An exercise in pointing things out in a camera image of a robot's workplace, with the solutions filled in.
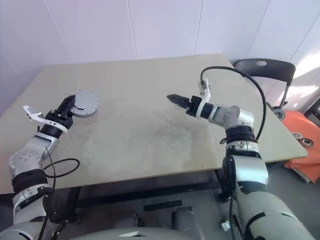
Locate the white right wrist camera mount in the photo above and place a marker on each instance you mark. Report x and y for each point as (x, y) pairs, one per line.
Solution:
(205, 100)

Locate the small round metal bearing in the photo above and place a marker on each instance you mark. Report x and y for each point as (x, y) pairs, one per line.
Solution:
(297, 135)

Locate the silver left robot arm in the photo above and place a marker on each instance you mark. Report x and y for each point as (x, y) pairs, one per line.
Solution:
(25, 157)

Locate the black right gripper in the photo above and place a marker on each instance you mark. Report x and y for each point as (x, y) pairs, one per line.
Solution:
(193, 106)

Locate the black plastic chair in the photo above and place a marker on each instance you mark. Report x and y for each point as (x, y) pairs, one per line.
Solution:
(267, 66)

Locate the flat black bar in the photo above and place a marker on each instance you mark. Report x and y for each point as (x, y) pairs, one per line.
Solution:
(162, 205)

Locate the dark grey rounded shape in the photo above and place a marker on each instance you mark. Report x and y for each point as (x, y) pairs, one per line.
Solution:
(185, 215)

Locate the orange cloth bag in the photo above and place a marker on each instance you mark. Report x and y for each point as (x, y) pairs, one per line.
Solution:
(297, 125)

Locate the small metal floor part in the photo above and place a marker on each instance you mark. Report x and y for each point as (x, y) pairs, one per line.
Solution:
(227, 224)

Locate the black metal table frame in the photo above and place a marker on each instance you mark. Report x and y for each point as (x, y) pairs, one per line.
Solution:
(72, 202)

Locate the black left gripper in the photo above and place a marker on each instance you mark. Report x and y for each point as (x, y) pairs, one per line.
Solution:
(61, 119)

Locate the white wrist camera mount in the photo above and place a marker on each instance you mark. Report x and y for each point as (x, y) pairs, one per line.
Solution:
(32, 112)
(205, 100)

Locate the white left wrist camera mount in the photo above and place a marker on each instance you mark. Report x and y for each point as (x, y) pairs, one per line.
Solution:
(32, 112)

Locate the large round metal bearing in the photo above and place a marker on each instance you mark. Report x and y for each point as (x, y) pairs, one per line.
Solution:
(307, 142)

